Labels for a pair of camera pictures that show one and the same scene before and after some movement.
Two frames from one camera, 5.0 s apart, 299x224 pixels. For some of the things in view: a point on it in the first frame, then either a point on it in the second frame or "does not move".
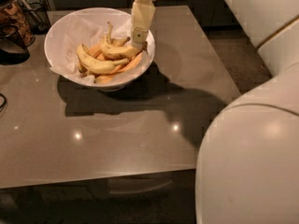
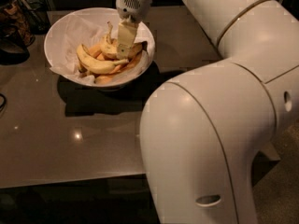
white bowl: [93, 47] does not move
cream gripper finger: [142, 13] → [126, 37]
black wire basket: [37, 17] does not move
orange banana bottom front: [102, 79] does not move
